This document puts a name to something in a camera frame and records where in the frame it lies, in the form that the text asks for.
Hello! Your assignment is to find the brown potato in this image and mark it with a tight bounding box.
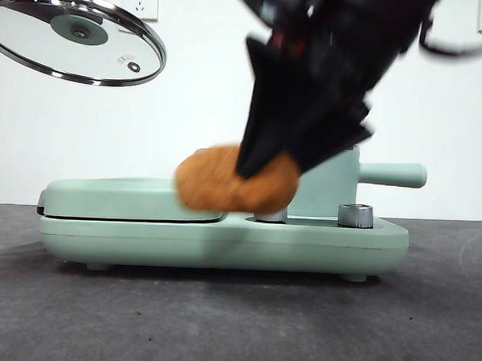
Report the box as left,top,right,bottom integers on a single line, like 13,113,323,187
172,141,302,216

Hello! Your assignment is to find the glass lid with green knob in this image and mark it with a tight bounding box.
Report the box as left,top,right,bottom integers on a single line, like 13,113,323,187
0,0,169,89

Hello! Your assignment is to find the mint green steamer pot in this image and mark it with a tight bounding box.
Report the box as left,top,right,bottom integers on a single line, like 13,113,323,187
286,144,429,223

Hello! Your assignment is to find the silver control knob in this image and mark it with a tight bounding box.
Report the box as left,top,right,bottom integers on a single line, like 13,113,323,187
337,202,375,229
254,207,288,223

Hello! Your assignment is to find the mint green breakfast maker appliance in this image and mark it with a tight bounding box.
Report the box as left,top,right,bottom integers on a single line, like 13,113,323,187
33,173,412,284

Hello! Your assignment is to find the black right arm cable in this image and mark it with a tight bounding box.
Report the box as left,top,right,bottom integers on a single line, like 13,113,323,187
416,17,482,60

